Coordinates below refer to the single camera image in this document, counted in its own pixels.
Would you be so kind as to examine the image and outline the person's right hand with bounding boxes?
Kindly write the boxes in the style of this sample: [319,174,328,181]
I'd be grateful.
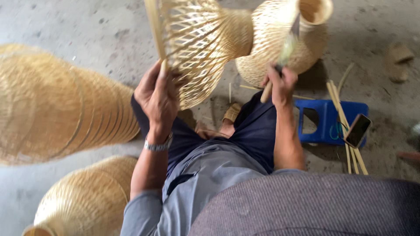
[261,64,298,109]

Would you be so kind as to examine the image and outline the person's left hand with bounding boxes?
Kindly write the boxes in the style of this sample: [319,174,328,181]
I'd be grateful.
[134,60,188,138]

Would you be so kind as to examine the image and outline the knife with wooden handle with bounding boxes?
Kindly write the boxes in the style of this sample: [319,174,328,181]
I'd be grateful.
[260,15,302,104]

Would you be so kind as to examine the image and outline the open-weave bamboo lampshade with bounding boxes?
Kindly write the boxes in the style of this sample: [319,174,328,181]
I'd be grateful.
[144,0,255,110]

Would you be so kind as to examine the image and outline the thin bamboo strip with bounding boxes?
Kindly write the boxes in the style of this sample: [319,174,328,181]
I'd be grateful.
[240,85,315,100]

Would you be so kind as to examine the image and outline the tight-woven bamboo lampshade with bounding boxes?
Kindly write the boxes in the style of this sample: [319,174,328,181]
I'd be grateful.
[235,0,333,88]

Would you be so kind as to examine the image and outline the woven straw sandal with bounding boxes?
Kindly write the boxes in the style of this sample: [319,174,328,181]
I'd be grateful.
[385,43,415,83]
[222,103,242,123]

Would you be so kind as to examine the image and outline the navy trousers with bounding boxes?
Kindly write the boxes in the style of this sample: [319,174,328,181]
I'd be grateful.
[131,91,278,174]

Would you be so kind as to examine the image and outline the blue plastic stool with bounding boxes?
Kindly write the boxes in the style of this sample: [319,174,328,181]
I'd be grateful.
[294,99,369,148]

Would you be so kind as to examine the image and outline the bundle of long bamboo strips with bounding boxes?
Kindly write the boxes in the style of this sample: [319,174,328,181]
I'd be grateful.
[326,80,369,175]

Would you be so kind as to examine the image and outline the curved bamboo strip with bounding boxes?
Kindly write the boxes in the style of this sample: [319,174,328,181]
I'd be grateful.
[338,63,355,94]

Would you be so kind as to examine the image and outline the black smartphone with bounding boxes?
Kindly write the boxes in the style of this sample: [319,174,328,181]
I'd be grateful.
[343,114,372,149]

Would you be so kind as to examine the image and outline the grey shirt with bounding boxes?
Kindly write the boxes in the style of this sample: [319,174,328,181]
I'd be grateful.
[120,139,276,236]

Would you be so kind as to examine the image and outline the grey striped knit garment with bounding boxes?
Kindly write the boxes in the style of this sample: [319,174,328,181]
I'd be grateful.
[189,172,420,236]

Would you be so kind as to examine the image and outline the silver wristwatch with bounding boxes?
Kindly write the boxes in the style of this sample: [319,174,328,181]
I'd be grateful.
[144,133,174,152]

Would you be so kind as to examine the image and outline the red stick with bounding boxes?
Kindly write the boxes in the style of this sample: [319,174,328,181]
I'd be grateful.
[398,151,420,161]

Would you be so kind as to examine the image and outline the stack of nested bamboo lampshades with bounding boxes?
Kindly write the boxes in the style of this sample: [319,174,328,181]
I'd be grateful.
[0,43,141,166]

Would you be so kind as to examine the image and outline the bottle-shaped bamboo lampshade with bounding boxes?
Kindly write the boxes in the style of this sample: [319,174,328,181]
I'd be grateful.
[22,155,138,236]

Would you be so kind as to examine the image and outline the green cord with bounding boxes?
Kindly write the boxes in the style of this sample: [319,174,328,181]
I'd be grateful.
[330,122,348,141]

